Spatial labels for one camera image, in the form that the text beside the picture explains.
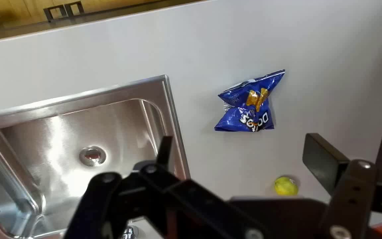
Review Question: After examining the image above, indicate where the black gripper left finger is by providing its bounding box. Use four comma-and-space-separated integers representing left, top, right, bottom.
65, 137, 263, 239

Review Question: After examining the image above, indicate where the stainless steel sink basin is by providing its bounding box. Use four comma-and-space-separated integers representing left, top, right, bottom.
0, 76, 190, 239

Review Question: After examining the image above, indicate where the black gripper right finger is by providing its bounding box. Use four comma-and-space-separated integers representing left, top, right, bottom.
303, 133, 382, 239

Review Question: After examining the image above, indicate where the yellow-green tennis ball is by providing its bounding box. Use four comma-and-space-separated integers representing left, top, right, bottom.
274, 177, 299, 197

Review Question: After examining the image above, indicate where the wooden cabinet with black handles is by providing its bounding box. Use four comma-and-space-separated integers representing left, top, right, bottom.
0, 0, 203, 39

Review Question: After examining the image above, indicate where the blue doritos chip bag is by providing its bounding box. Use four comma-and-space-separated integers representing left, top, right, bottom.
215, 69, 286, 133

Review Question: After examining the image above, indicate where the round metal sink drain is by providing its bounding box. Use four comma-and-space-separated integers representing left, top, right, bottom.
80, 146, 106, 168

